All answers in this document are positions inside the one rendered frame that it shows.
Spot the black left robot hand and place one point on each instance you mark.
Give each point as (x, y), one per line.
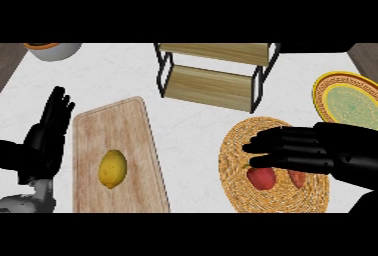
(43, 140)

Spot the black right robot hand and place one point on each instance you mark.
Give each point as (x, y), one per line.
(325, 150)

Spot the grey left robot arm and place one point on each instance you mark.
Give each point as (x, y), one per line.
(30, 198)

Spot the red bell pepper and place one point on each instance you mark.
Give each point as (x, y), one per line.
(263, 177)

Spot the round woven wicker placemat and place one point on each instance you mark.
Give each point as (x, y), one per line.
(281, 196)

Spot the wooden cutting board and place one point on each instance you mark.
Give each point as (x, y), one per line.
(115, 133)

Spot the yellow and green plate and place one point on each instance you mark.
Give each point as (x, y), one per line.
(350, 103)

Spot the yellow lemon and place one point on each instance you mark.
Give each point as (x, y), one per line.
(113, 169)

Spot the white bowl with orange rim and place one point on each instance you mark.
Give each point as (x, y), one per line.
(53, 50)

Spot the dark appliance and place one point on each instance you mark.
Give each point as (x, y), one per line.
(315, 47)

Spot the wooden tiered shelf black frame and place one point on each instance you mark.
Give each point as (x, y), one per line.
(216, 80)

